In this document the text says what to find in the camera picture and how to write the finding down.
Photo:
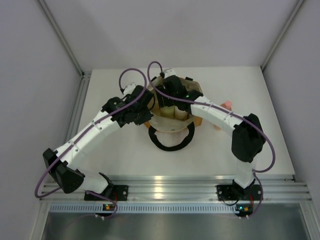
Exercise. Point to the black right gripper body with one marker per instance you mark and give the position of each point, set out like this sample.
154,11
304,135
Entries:
168,101

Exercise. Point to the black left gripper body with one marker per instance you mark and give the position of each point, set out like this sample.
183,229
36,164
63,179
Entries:
143,115

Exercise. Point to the tan canvas tote bag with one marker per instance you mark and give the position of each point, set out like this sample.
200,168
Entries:
171,126

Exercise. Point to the orange bottle pink cap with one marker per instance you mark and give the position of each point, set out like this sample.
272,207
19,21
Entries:
227,105

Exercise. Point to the green pump bottle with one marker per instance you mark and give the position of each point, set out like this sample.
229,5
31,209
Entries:
167,112

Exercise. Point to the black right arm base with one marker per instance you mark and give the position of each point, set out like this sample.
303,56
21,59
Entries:
229,192

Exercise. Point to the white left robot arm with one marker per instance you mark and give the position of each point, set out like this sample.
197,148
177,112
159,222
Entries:
64,162

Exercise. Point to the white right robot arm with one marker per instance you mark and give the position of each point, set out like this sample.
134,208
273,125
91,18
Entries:
245,131

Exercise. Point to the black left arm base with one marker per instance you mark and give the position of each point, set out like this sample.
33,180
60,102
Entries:
116,193

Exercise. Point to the cream cylindrical bottle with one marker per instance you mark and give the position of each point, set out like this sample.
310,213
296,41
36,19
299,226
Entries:
180,114

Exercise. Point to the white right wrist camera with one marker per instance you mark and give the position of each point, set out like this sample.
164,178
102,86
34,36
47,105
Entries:
169,72

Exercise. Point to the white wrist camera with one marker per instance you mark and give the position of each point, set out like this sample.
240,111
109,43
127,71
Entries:
169,72
129,89

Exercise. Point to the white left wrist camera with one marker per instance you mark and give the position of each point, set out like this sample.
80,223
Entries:
129,89

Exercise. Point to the perforated cable duct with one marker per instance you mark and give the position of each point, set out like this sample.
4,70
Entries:
154,208

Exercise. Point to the aluminium frame rail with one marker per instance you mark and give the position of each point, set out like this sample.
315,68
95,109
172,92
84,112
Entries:
204,189

